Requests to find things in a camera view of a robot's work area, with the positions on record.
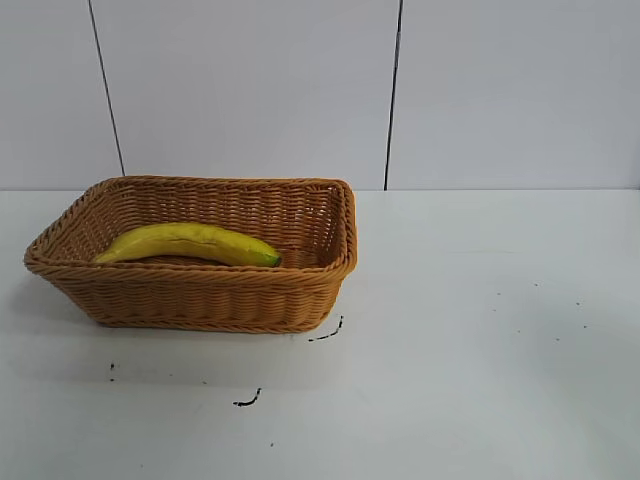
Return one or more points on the yellow banana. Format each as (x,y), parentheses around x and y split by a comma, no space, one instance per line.
(200,242)

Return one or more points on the tan woven wicker basket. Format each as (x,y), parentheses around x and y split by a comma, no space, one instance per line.
(200,300)

